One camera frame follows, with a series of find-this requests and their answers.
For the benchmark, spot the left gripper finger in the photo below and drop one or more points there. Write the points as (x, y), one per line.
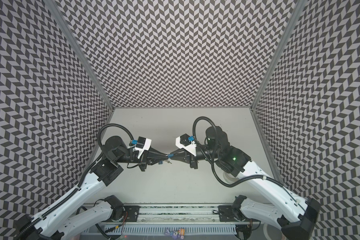
(155, 154)
(153, 161)

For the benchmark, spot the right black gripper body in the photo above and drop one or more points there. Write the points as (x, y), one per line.
(192, 157)

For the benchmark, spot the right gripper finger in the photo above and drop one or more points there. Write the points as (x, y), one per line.
(178, 152)
(182, 159)

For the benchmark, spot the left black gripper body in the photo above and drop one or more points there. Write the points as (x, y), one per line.
(143, 163)

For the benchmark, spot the blue padlock with keys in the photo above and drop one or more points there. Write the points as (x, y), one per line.
(165, 161)

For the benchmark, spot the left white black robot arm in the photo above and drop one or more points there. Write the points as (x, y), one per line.
(117, 146)

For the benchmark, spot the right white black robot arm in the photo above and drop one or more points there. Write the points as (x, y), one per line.
(293, 215)

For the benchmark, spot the purple toy figure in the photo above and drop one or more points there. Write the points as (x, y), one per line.
(178, 234)

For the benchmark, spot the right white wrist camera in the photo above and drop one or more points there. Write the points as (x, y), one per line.
(187, 143)

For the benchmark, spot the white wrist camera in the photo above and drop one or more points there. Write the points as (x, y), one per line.
(141, 145)
(187, 143)

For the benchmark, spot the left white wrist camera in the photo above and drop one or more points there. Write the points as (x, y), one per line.
(141, 145)

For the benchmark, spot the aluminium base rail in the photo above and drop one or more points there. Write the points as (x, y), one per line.
(176, 214)

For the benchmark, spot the white slotted cable duct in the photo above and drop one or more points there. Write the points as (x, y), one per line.
(160, 230)

